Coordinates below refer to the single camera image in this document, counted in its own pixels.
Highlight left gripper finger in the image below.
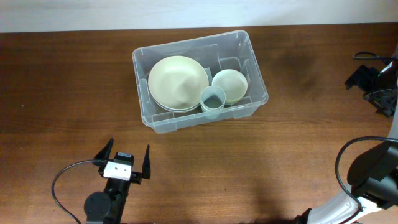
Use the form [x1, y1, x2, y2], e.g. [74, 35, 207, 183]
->
[93, 138, 114, 165]
[141, 144, 151, 179]

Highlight beige large bowl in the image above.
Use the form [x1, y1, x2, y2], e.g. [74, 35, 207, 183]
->
[148, 56, 209, 97]
[151, 95, 200, 113]

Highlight grey cup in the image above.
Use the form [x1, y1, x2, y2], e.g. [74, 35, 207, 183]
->
[200, 86, 226, 112]

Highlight white small bowl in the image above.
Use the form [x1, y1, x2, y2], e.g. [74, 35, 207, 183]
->
[211, 69, 248, 100]

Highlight cream white cup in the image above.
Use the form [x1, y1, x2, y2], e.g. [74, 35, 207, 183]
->
[202, 108, 223, 120]

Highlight yellow small bowl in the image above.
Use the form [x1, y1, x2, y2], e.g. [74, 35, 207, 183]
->
[225, 97, 243, 105]

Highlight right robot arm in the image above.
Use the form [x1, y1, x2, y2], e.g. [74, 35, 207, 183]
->
[293, 51, 397, 224]

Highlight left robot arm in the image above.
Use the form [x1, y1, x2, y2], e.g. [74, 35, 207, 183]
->
[84, 138, 151, 224]

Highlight clear plastic storage container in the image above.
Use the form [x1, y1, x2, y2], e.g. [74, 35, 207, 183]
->
[132, 30, 269, 134]

